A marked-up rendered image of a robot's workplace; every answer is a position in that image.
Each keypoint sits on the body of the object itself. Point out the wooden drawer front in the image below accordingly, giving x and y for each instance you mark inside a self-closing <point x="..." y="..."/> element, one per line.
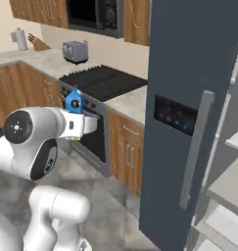
<point x="132" y="125"/>

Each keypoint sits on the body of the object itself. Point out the steel oven with black door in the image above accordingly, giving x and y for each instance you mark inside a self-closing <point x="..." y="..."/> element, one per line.
<point x="97" y="143"/>

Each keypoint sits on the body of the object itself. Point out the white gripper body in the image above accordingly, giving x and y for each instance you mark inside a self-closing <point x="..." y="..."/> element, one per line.
<point x="90" y="123"/>

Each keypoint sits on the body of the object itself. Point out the wooden knife block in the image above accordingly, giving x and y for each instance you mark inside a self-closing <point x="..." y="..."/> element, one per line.
<point x="39" y="44"/>

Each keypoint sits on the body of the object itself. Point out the silver toaster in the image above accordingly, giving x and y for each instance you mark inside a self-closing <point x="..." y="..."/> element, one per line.
<point x="75" y="51"/>

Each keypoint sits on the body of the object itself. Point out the black microwave oven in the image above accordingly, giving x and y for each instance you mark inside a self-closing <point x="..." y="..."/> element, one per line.
<point x="96" y="16"/>

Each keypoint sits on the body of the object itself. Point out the wooden base cupboard doors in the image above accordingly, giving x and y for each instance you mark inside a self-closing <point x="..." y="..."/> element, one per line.
<point x="128" y="166"/>

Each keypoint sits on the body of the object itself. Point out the blue milk carton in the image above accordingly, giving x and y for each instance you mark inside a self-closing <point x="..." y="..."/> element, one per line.
<point x="73" y="100"/>

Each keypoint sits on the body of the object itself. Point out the fridge with white shelves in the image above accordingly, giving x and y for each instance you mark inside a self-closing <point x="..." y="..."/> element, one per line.
<point x="228" y="183"/>

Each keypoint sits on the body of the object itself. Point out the wooden base cupboard run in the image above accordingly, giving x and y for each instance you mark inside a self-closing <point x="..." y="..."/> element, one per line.
<point x="16" y="88"/>

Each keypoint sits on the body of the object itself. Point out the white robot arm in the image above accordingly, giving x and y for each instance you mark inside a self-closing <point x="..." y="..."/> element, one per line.
<point x="32" y="147"/>

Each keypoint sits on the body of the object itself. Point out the grey kettle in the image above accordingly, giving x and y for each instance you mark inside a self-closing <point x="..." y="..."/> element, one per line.
<point x="20" y="40"/>

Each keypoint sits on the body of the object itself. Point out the wooden wall cupboard door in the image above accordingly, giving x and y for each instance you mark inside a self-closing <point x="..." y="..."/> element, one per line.
<point x="136" y="21"/>

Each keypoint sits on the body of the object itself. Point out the wooden wall cupboards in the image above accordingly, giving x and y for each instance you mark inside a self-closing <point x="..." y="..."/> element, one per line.
<point x="42" y="11"/>

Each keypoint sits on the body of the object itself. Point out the dark grey fridge door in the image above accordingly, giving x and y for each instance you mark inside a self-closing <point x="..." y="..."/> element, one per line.
<point x="176" y="59"/>

